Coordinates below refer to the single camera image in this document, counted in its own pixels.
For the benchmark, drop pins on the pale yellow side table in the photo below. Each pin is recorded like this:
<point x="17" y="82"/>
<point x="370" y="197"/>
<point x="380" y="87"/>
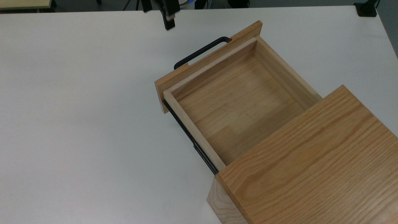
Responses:
<point x="23" y="3"/>

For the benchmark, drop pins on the light wooden drawer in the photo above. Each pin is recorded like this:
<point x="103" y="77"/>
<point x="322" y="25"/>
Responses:
<point x="236" y="105"/>

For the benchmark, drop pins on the tripod legs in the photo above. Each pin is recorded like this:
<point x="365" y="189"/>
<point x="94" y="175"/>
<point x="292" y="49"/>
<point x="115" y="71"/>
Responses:
<point x="132" y="4"/>

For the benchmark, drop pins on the black round floor object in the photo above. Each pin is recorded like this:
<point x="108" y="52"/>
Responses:
<point x="238" y="3"/>

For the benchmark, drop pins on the black metal drawer slide rail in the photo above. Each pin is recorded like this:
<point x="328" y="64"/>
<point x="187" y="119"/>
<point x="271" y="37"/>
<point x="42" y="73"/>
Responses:
<point x="199" y="151"/>

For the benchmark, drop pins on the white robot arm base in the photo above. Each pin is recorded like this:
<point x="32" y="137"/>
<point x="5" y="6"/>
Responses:
<point x="187" y="2"/>

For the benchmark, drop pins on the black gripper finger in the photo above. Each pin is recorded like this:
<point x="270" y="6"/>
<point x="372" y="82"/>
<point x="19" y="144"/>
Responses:
<point x="147" y="5"/>
<point x="169" y="12"/>

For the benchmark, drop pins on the black table clamp mount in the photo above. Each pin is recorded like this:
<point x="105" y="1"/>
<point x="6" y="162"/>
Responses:
<point x="366" y="9"/>

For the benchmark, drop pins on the oak wooden drawer cabinet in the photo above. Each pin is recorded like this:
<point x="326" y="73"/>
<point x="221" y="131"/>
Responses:
<point x="317" y="168"/>

